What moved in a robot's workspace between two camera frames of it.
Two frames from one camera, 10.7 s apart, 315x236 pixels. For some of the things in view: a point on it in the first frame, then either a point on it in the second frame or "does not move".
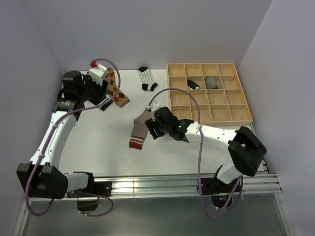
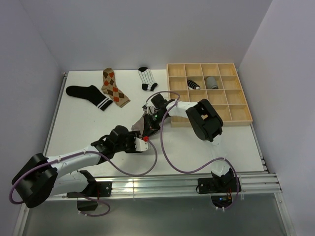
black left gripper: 102,90 to 131,134
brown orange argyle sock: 120,99 does not move
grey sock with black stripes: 211,83 does not move
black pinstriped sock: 192,85 does not move
